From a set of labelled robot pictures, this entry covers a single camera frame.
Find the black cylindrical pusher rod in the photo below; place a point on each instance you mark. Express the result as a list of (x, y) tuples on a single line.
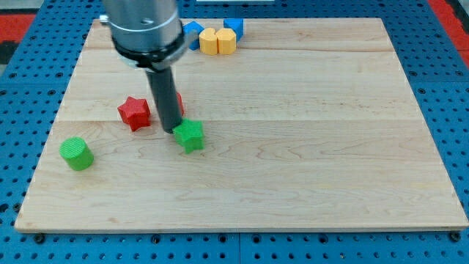
[(165, 97)]

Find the green star block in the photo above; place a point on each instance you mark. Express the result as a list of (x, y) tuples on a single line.
[(190, 135)]

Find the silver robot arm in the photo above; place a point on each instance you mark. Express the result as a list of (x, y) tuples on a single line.
[(149, 35)]

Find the red star block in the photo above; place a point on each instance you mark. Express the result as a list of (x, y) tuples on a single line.
[(135, 113)]

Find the red block behind rod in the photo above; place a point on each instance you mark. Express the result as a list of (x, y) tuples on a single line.
[(181, 105)]

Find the blue block left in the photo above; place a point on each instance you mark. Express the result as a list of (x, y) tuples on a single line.
[(192, 30)]

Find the blue block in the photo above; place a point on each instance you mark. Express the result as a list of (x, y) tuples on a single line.
[(237, 25), (192, 30)]

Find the yellow heart block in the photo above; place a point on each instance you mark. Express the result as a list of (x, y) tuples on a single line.
[(208, 41)]

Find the yellow hexagon block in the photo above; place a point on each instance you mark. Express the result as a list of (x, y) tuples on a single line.
[(227, 40)]

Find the blue block right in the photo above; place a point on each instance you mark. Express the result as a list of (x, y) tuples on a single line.
[(237, 25)]

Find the green cylinder block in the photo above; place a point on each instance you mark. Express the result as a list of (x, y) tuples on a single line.
[(76, 153)]

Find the wooden board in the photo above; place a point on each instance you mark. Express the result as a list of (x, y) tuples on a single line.
[(310, 126)]

